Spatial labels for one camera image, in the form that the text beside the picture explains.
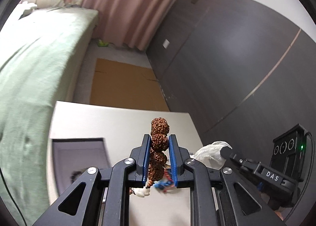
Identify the black jewelry box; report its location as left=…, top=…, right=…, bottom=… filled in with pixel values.
left=48, top=138, right=113, bottom=207

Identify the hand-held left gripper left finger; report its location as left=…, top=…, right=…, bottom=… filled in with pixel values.
left=32, top=134, right=151, bottom=226

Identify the white plastic bag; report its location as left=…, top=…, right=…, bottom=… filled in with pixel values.
left=194, top=141, right=234, bottom=170

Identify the wide pink curtain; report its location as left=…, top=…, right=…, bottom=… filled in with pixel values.
left=81, top=0, right=205, bottom=51

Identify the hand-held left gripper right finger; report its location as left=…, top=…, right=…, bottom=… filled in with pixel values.
left=168, top=134, right=285, bottom=226

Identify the white bedside table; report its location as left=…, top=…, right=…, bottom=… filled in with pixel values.
left=48, top=101, right=204, bottom=226

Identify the bed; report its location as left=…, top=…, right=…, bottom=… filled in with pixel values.
left=0, top=0, right=100, bottom=226

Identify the blue beaded jewelry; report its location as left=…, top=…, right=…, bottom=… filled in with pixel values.
left=153, top=169, right=176, bottom=192

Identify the brown knobbly bead bracelet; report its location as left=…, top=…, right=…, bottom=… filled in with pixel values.
left=147, top=117, right=171, bottom=189

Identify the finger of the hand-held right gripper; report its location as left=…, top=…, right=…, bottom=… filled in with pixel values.
left=220, top=147, right=260, bottom=175

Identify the green blanket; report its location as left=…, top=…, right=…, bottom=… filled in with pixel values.
left=0, top=7, right=99, bottom=226

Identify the brown cardboard sheet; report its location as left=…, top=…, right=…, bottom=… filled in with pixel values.
left=89, top=58, right=171, bottom=112

